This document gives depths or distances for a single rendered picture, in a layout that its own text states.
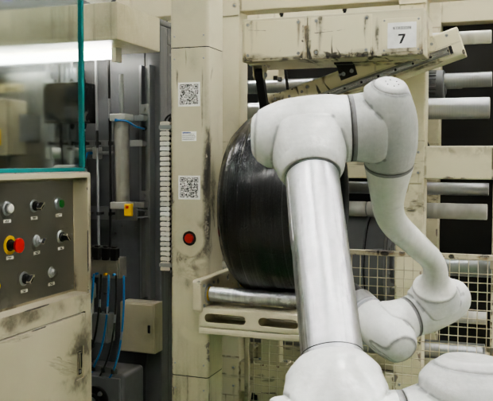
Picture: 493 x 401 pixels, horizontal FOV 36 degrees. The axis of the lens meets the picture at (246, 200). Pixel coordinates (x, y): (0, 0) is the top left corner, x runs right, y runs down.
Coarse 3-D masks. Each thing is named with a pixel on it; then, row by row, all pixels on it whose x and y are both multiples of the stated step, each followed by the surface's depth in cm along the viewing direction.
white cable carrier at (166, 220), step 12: (168, 132) 238; (168, 144) 239; (168, 168) 239; (168, 180) 239; (168, 192) 239; (168, 204) 240; (168, 216) 240; (168, 228) 240; (168, 240) 240; (168, 252) 240
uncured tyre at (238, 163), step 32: (224, 160) 218; (256, 160) 211; (224, 192) 212; (256, 192) 208; (224, 224) 212; (256, 224) 208; (288, 224) 205; (224, 256) 220; (256, 256) 212; (288, 256) 208; (256, 288) 224; (288, 288) 219
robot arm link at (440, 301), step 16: (368, 176) 152; (384, 176) 148; (400, 176) 148; (384, 192) 152; (400, 192) 152; (384, 208) 155; (400, 208) 156; (384, 224) 158; (400, 224) 159; (400, 240) 162; (416, 240) 164; (416, 256) 168; (432, 256) 169; (432, 272) 174; (416, 288) 179; (432, 288) 176; (448, 288) 177; (464, 288) 182; (416, 304) 179; (432, 304) 177; (448, 304) 177; (464, 304) 181; (432, 320) 178; (448, 320) 180
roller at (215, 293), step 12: (216, 288) 227; (228, 288) 226; (240, 288) 225; (216, 300) 227; (228, 300) 225; (240, 300) 223; (252, 300) 222; (264, 300) 221; (276, 300) 219; (288, 300) 218
